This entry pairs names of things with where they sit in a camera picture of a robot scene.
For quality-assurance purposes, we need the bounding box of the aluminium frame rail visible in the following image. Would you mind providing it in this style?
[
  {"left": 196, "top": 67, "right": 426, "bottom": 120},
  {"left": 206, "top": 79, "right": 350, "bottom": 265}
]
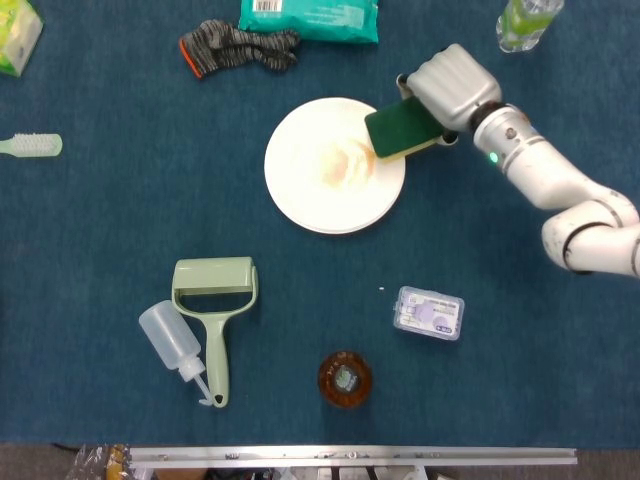
[{"left": 128, "top": 446, "right": 578, "bottom": 470}]

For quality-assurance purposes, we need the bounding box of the pale green brush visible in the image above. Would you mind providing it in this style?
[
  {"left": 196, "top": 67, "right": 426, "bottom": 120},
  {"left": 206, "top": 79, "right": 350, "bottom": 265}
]
[{"left": 0, "top": 132, "right": 64, "bottom": 159}]

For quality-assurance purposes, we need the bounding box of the teal wet wipes pack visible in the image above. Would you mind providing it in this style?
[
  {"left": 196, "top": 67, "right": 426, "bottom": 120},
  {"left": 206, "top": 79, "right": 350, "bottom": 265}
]
[{"left": 237, "top": 0, "right": 380, "bottom": 45}]

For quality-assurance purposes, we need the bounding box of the orange round tape dispenser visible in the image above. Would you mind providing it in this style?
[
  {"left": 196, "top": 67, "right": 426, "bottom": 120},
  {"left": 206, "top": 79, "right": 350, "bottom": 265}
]
[{"left": 317, "top": 349, "right": 374, "bottom": 410}]

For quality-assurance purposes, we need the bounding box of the pale green lint roller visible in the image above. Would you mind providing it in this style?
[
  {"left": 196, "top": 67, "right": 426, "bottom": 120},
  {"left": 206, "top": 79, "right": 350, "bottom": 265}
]
[{"left": 171, "top": 256, "right": 260, "bottom": 410}]

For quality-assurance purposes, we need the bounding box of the yellow green tissue pack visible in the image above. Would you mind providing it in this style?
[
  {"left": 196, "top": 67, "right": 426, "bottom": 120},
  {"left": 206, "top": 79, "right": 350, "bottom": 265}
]
[{"left": 0, "top": 0, "right": 45, "bottom": 79}]

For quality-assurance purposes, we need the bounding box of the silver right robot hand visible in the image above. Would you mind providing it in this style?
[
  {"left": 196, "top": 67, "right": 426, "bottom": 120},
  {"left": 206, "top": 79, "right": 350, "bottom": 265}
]
[{"left": 396, "top": 43, "right": 503, "bottom": 146}]

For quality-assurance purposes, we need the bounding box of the clear green drink bottle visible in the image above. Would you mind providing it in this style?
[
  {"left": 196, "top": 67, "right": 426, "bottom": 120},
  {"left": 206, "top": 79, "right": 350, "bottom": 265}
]
[{"left": 495, "top": 0, "right": 565, "bottom": 54}]

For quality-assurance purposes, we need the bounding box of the white round plate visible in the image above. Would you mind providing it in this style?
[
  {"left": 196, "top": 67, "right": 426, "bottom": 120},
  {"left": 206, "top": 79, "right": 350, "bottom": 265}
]
[{"left": 264, "top": 97, "right": 407, "bottom": 235}]

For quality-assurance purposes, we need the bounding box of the grey striped knit glove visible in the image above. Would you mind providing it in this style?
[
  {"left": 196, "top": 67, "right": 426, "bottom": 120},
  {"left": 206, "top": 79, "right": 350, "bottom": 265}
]
[{"left": 178, "top": 18, "right": 302, "bottom": 81}]

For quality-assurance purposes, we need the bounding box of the clear box purple label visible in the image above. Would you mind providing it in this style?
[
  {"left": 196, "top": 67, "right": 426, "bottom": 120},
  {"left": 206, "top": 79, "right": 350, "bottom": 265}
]
[{"left": 392, "top": 285, "right": 466, "bottom": 343}]

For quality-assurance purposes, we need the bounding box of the crinkled clear plastic bag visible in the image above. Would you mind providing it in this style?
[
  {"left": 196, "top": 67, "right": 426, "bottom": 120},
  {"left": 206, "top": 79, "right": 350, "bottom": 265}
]
[{"left": 64, "top": 442, "right": 132, "bottom": 480}]

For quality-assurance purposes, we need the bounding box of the green yellow sponge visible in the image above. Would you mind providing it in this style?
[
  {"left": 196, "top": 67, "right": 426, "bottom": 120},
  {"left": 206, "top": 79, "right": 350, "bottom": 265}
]
[{"left": 364, "top": 96, "right": 444, "bottom": 163}]

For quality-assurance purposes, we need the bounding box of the teal felt table cloth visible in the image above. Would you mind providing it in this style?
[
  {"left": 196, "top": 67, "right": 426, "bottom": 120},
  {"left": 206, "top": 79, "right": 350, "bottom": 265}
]
[{"left": 0, "top": 0, "right": 640, "bottom": 446}]

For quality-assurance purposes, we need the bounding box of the translucent squeeze bottle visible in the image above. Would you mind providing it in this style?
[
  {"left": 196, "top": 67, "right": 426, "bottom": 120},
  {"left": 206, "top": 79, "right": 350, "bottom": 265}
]
[{"left": 138, "top": 299, "right": 214, "bottom": 407}]

